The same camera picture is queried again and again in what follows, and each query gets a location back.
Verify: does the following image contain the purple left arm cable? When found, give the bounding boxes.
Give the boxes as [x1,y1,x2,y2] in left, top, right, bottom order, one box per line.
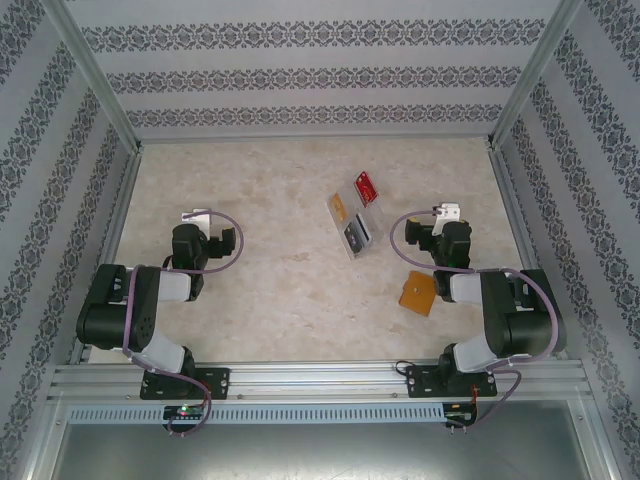
[119,210,246,437]

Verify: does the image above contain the orange leather card holder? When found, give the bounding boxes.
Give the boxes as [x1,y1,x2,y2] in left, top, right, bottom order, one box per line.
[398,270,437,318]

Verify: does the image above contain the aluminium frame post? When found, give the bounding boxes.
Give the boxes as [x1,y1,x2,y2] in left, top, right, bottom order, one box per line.
[42,0,144,151]
[485,0,586,151]

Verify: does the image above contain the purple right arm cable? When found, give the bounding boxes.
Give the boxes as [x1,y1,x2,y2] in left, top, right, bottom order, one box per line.
[389,209,560,431]

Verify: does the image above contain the grey metal panel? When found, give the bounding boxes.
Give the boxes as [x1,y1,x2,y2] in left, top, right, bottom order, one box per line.
[49,422,596,480]

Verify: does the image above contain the dark purple credit card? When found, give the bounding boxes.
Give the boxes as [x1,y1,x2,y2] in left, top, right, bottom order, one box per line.
[342,224,364,254]

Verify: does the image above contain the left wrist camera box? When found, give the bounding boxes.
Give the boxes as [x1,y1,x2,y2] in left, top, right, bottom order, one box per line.
[180,207,215,240]

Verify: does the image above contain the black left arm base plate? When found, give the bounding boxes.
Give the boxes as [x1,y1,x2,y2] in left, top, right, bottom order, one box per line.
[139,367,232,401]

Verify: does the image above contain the aluminium side rail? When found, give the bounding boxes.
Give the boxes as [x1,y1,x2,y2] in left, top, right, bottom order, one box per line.
[67,144,146,365]
[487,142,571,361]

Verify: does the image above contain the red credit card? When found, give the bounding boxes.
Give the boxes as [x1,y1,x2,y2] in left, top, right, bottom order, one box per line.
[353,171,381,206]

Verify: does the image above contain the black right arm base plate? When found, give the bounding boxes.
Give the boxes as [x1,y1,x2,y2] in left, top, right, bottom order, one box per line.
[405,364,499,399]

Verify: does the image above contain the clear acrylic card organizer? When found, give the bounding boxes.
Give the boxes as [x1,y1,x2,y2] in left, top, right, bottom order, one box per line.
[327,169,389,261]

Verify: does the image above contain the slotted grey cable duct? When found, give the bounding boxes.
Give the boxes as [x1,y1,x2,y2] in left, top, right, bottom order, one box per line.
[67,403,446,424]

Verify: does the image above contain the aluminium mounting rail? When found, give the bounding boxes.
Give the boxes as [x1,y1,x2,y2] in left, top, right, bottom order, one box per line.
[47,362,596,401]

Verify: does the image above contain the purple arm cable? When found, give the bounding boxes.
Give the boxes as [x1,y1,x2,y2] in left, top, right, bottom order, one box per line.
[389,209,560,431]
[119,210,246,437]

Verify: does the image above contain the grey striped credit card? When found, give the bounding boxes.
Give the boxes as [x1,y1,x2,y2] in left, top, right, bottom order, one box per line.
[349,214,374,246]

